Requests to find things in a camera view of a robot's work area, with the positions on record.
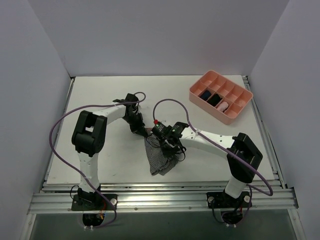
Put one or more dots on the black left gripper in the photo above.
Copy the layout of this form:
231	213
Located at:
138	126

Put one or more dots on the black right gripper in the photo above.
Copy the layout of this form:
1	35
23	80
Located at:
167	146

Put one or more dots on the grey striped underwear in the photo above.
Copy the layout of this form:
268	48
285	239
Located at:
158	163

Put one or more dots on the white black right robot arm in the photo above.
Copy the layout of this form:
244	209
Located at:
180	137

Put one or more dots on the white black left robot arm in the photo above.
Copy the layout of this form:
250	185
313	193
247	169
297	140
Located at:
89	138

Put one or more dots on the blue rolled cloth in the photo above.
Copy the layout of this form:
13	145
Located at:
205	95

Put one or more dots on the black rolled cloth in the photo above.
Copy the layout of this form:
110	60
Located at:
214	100

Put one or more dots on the pink rolled cloth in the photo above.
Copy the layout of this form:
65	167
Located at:
223	106

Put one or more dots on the pink compartment tray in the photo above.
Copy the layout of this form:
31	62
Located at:
237	96

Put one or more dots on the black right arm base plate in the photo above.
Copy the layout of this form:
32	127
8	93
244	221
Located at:
221	200

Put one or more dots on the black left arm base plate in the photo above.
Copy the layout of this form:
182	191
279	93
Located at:
94	202

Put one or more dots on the aluminium frame rail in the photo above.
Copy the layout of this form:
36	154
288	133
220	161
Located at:
159	197

